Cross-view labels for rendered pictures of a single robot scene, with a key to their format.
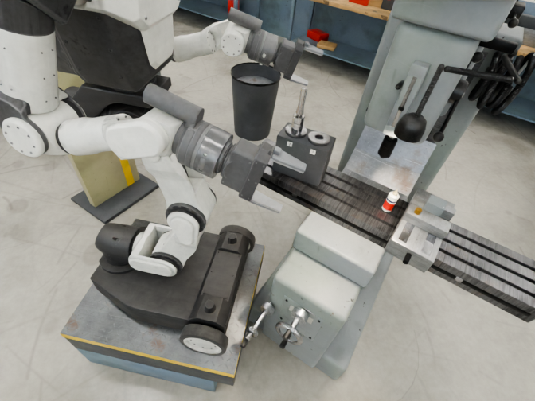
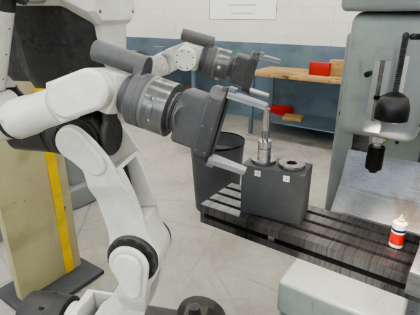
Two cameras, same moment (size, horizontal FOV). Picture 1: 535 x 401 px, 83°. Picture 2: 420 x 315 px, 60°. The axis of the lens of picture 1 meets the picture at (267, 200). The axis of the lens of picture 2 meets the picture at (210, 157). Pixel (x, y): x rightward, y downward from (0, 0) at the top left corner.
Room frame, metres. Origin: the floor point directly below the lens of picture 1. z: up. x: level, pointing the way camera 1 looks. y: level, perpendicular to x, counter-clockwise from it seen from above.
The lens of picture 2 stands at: (-0.13, -0.04, 1.63)
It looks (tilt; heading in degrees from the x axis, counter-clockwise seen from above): 21 degrees down; 7
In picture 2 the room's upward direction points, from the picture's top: straight up
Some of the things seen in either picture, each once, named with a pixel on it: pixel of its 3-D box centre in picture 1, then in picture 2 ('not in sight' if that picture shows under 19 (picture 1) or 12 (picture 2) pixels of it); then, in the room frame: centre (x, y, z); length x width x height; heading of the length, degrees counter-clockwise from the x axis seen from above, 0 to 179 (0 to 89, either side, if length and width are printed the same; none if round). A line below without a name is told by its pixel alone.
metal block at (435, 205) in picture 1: (433, 208); not in sight; (0.82, -0.61, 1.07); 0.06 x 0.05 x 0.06; 60
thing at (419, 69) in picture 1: (404, 101); (379, 90); (0.84, -0.35, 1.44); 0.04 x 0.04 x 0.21; 63
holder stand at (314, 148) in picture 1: (302, 153); (275, 186); (1.07, -0.12, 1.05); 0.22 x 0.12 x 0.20; 71
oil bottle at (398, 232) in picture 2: (391, 200); (399, 230); (0.90, -0.49, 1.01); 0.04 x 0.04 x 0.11
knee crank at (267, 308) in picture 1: (257, 323); not in sight; (0.53, -0.03, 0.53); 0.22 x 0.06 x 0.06; 153
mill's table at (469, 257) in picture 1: (372, 213); (378, 254); (0.90, -0.45, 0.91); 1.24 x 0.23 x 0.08; 63
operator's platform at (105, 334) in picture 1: (181, 301); not in sight; (0.73, 0.40, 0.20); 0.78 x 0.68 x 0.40; 85
